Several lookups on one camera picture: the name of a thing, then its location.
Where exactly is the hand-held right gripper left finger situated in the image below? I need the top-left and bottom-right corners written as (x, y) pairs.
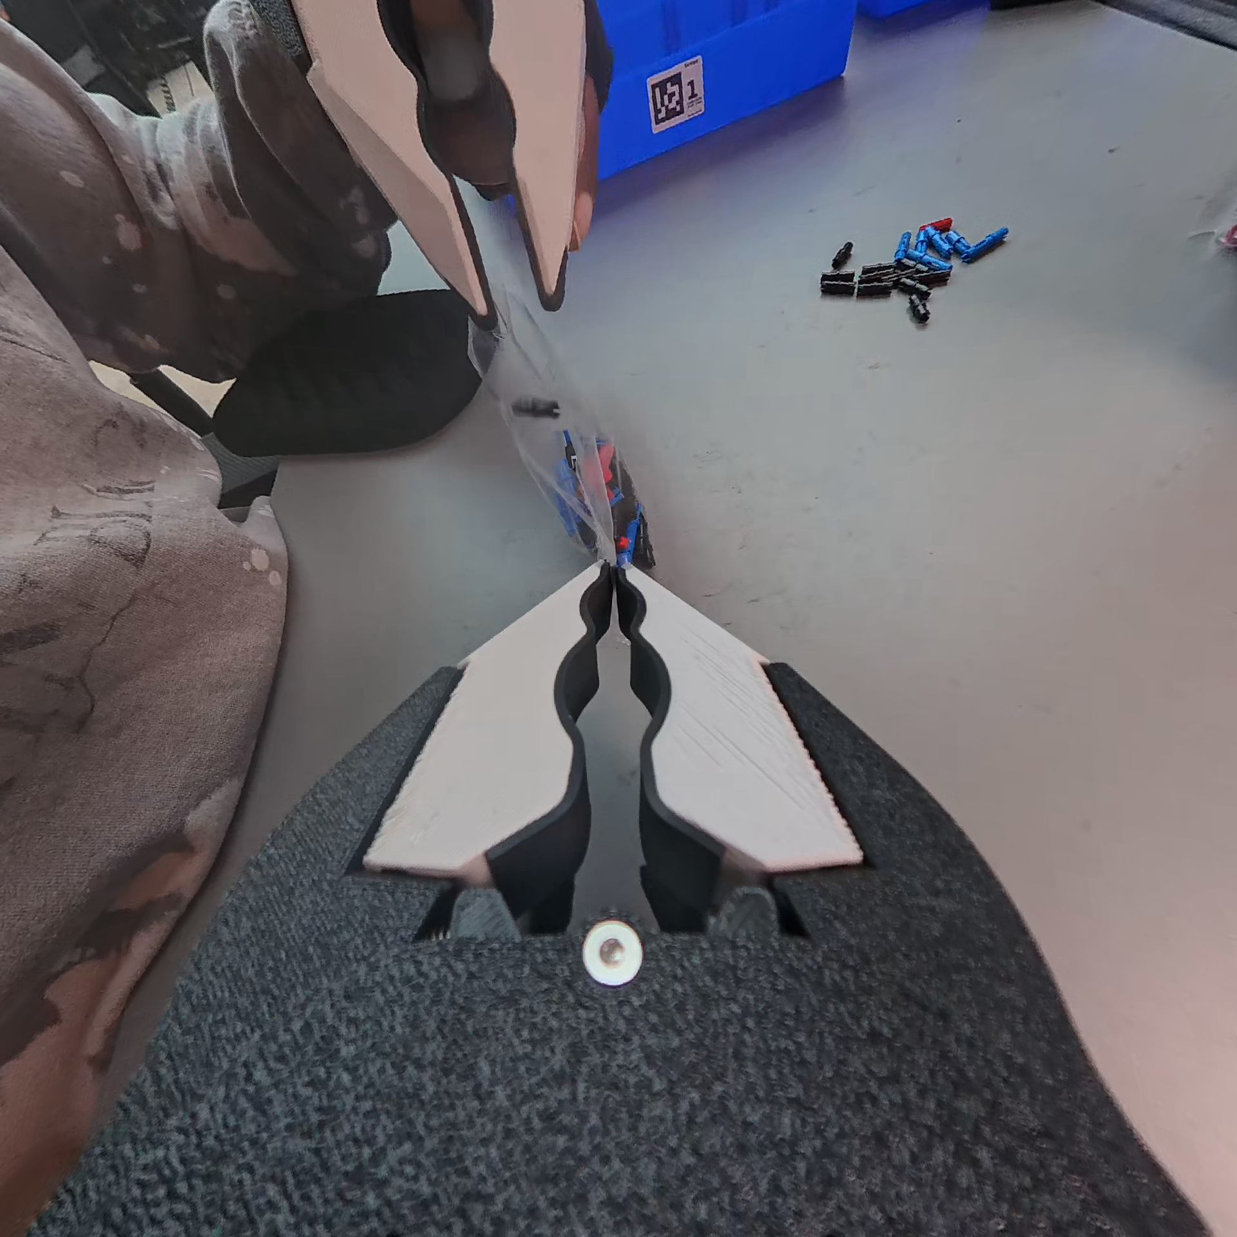
top-left (362, 561), bottom-right (620, 937)

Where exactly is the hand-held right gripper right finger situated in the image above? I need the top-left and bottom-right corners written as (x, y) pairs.
top-left (617, 563), bottom-right (865, 937)

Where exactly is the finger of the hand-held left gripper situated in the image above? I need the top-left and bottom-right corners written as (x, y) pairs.
top-left (487, 0), bottom-right (590, 315)
top-left (288, 0), bottom-right (499, 334)

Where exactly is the small clear plastic bag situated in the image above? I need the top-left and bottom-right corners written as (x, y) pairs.
top-left (468, 290), bottom-right (658, 571)

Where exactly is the pile of small toy pins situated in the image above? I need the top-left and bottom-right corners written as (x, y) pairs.
top-left (818, 216), bottom-right (1010, 325)

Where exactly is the person's left forearm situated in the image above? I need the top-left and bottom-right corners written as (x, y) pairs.
top-left (0, 0), bottom-right (397, 383)

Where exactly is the grey desk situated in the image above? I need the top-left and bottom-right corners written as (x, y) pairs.
top-left (97, 0), bottom-right (1237, 1237)

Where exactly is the black office chair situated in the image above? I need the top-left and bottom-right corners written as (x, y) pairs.
top-left (82, 0), bottom-right (228, 118)

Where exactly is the black chair armrest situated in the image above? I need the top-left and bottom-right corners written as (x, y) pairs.
top-left (129, 289), bottom-right (484, 508)

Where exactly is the person's grey sweatshirt torso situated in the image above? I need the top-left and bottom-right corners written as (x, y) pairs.
top-left (0, 252), bottom-right (288, 1200)

